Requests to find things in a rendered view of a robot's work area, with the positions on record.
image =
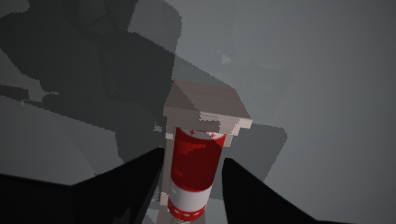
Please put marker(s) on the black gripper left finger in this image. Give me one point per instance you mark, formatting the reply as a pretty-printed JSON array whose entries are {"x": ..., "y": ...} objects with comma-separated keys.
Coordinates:
[{"x": 119, "y": 196}]

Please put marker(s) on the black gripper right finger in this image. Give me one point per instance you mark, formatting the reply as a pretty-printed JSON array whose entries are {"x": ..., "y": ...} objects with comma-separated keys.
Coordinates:
[{"x": 249, "y": 201}]

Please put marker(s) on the red and white battery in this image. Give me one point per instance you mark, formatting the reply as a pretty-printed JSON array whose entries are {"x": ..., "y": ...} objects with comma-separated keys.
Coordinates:
[{"x": 195, "y": 160}]

